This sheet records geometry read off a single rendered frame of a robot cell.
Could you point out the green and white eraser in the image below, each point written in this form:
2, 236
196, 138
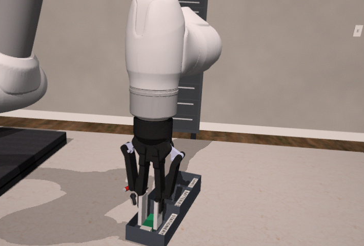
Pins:
148, 224

